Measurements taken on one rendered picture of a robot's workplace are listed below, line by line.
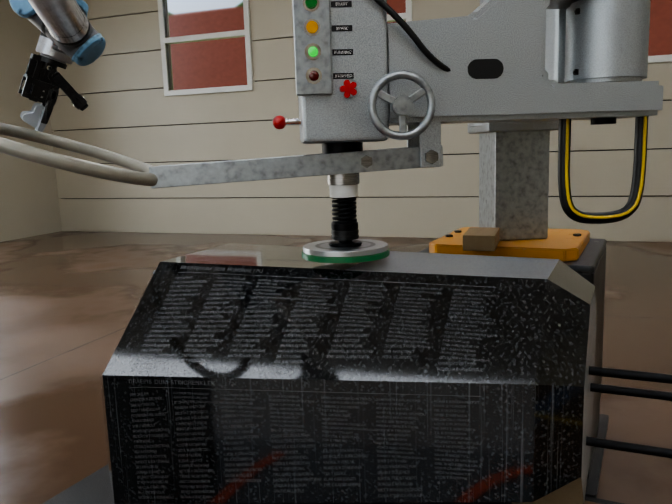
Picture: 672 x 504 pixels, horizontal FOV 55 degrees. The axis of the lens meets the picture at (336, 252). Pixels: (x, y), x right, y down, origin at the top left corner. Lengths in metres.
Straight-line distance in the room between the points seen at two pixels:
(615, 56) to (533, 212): 0.78
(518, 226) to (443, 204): 5.52
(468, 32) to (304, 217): 6.91
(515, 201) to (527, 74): 0.78
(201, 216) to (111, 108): 2.04
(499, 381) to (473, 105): 0.63
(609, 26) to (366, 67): 0.58
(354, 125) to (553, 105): 0.47
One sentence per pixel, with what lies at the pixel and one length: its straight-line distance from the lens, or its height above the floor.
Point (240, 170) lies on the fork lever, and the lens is 1.53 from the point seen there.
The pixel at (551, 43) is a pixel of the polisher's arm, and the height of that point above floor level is 1.37.
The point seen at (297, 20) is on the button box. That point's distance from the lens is 1.48.
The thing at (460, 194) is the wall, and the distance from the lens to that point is 7.75.
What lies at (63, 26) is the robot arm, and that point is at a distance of 1.60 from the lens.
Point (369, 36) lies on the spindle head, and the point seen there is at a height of 1.36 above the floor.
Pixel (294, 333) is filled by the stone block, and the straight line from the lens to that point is 1.48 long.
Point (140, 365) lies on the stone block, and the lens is 1.63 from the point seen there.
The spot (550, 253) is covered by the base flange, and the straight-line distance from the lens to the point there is 2.14.
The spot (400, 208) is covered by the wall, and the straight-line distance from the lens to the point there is 7.92.
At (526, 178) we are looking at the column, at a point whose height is 0.99.
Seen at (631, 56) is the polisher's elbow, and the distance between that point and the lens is 1.71.
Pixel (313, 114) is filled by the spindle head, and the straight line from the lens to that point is 1.48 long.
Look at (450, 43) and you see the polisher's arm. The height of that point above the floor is 1.34.
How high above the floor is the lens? 1.12
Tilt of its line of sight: 9 degrees down
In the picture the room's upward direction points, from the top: 2 degrees counter-clockwise
